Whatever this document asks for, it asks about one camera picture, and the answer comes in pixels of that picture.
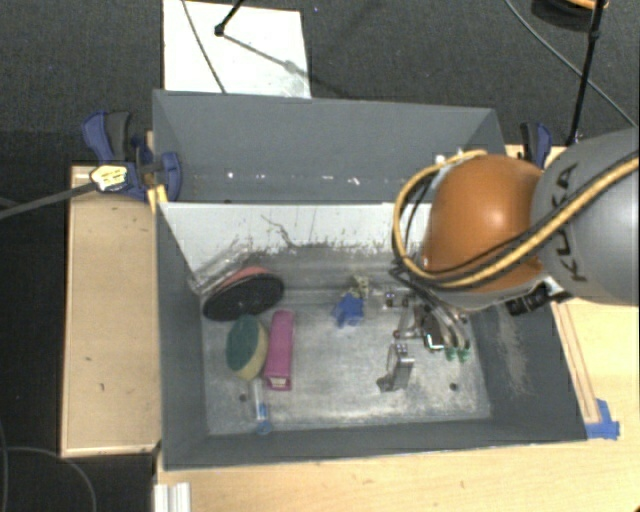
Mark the blue toy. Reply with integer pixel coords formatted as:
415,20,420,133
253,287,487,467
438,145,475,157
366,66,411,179
330,292,365,329

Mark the grey metal bin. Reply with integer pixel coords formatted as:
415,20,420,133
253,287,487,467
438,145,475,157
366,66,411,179
151,88,589,471

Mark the magenta box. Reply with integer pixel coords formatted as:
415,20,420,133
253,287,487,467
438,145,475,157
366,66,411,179
262,309,296,392

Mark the green and yellow round sponge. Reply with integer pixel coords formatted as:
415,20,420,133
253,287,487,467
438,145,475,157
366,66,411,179
224,313,270,382

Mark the black and red disc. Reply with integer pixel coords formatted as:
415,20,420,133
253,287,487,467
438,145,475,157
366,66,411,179
202,265,286,323

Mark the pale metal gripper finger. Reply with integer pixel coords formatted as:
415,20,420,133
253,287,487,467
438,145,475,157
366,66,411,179
375,342,416,394
351,273,404,309

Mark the black cylinder on white bracket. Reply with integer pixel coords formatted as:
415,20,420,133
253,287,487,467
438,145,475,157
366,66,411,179
504,277,572,317

